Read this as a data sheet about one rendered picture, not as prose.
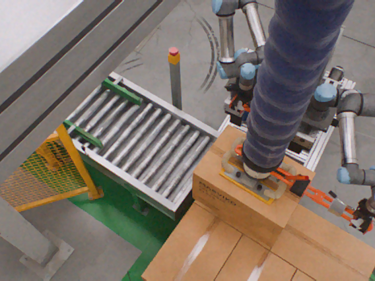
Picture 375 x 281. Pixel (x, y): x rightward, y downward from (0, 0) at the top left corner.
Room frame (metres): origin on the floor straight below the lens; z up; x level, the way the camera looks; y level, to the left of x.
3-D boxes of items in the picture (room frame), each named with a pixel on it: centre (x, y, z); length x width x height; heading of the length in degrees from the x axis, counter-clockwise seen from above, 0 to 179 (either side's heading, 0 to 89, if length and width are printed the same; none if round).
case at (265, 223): (1.02, -0.35, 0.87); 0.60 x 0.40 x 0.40; 56
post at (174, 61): (1.98, 0.14, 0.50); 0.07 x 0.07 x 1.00; 56
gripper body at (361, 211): (0.70, -0.84, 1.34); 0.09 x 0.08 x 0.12; 55
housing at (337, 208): (0.76, -0.75, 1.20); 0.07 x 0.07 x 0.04; 55
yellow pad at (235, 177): (0.95, -0.31, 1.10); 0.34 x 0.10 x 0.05; 55
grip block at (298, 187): (0.88, -0.57, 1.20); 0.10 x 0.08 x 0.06; 145
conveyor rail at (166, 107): (2.16, 0.73, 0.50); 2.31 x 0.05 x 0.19; 56
